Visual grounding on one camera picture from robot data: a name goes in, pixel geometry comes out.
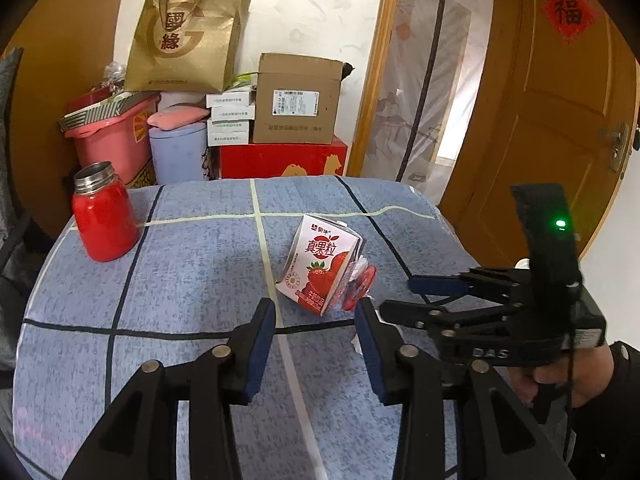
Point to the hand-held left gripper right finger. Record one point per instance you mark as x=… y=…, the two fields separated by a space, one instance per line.
x=372 y=355

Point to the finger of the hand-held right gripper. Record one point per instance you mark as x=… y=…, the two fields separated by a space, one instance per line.
x=440 y=285
x=410 y=312

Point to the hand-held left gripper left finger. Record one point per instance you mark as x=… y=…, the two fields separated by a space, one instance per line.
x=260 y=355

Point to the pink strawberry milk carton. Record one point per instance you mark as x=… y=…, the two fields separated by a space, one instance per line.
x=320 y=260

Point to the person's right forearm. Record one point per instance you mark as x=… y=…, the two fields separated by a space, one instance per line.
x=620 y=410

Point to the person's right hand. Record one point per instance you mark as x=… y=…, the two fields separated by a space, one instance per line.
x=585 y=375

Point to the wooden door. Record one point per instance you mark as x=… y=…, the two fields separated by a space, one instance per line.
x=550 y=110

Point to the red gift box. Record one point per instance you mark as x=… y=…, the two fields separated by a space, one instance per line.
x=270 y=160

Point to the red bottle with metal cap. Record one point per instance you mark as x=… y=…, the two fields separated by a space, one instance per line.
x=105 y=220

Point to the cardboard box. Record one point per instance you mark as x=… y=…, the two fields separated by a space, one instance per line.
x=300 y=130

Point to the light blue plastic bucket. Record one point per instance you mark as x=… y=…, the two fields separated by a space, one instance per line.
x=177 y=155

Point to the white flat box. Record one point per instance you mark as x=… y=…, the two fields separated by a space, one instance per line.
x=227 y=136
x=230 y=101
x=232 y=114

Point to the pink lid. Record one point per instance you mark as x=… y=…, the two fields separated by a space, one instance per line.
x=177 y=116

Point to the pink plastic bucket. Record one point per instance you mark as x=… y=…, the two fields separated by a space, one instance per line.
x=110 y=150

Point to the red diamond door sticker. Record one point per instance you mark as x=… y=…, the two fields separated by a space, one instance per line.
x=569 y=14

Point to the striped flat box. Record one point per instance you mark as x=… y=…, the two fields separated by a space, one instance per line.
x=100 y=112

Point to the gold paper bag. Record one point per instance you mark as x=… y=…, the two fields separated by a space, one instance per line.
x=185 y=50

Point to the clear plastic wrapped bundle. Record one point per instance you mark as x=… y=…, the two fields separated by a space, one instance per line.
x=114 y=76

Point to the grey seat cushion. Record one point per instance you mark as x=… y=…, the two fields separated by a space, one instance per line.
x=10 y=135

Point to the wooden wardrobe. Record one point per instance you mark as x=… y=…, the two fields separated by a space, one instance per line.
x=65 y=35

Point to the wooden door frame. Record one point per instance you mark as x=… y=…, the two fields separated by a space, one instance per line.
x=372 y=85

